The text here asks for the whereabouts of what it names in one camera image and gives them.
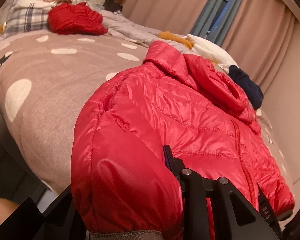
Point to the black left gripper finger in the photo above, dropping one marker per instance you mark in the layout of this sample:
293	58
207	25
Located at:
219	205

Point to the pink-red puffer jacket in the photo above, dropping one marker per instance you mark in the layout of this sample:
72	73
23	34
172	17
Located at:
119	180

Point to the navy blue garment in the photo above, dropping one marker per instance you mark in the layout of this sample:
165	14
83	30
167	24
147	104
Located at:
251	89

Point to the white goose plush toy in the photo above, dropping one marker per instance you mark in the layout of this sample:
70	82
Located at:
203	47

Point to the pink curtain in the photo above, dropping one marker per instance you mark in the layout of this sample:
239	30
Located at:
257	39

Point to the blue-grey curtain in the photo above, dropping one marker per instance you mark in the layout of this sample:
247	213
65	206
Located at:
215	20

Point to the light grey blanket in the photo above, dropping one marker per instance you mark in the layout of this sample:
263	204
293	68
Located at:
121	27

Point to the person's knee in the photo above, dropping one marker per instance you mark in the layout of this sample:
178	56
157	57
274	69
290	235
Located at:
7	207

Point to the brown polka dot duvet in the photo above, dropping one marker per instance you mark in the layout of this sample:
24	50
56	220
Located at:
45	81

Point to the black garment by pillow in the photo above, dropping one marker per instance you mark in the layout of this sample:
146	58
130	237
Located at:
111	5

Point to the folded dark red puffer jacket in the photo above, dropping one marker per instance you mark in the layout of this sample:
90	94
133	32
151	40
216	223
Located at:
68	19

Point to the plaid pillow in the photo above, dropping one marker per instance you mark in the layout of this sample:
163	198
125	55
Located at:
27	15

